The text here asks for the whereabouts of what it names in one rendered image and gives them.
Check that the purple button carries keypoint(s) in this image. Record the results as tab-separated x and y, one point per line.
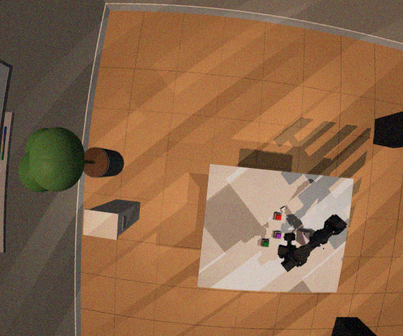
277	235

